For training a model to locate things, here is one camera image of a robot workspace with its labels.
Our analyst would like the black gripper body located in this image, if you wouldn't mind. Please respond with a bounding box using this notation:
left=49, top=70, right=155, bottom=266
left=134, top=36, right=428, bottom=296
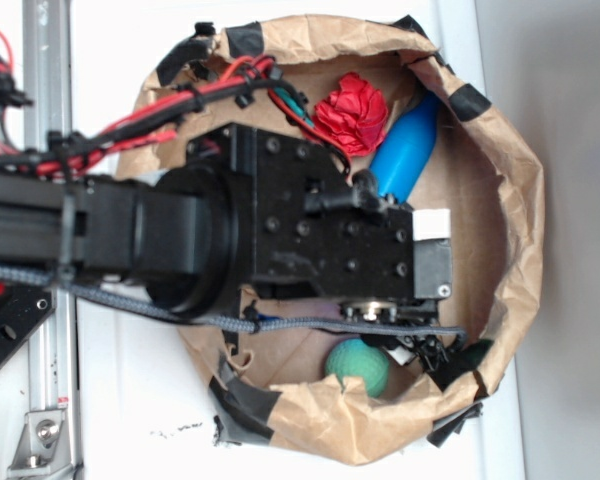
left=186, top=123, right=453, bottom=320

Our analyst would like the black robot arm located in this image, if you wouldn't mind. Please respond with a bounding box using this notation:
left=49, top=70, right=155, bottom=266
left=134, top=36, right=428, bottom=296
left=0, top=124, right=452, bottom=322

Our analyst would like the red crumpled paper flower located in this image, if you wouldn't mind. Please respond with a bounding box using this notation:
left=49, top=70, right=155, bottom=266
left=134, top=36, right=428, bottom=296
left=312, top=72, right=389, bottom=157

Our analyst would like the blue plastic bottle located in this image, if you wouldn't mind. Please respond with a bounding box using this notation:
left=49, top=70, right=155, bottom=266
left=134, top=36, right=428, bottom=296
left=370, top=92, right=440, bottom=202

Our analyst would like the green textured ball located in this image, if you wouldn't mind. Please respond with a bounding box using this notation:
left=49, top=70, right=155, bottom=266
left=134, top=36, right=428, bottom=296
left=324, top=338, right=390, bottom=398

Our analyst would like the brown paper bag bin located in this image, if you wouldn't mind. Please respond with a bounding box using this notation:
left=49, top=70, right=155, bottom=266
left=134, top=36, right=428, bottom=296
left=136, top=14, right=545, bottom=465

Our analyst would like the red and black cable bundle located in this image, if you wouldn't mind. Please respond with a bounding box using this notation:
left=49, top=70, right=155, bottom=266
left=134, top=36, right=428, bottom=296
left=0, top=22, right=354, bottom=181

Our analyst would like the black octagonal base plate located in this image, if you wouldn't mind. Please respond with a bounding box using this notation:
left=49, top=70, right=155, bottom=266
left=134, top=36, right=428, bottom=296
left=0, top=282, right=55, bottom=369

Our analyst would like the grey braided cable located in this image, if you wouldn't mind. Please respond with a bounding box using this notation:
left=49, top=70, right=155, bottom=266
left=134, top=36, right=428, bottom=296
left=0, top=263, right=469, bottom=346

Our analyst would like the aluminium extrusion rail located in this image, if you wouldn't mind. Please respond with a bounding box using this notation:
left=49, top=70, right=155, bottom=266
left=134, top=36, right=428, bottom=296
left=5, top=0, right=85, bottom=480

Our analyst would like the silver corner bracket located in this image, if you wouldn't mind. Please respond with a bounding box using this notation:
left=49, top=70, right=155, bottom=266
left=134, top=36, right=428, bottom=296
left=7, top=409, right=71, bottom=479

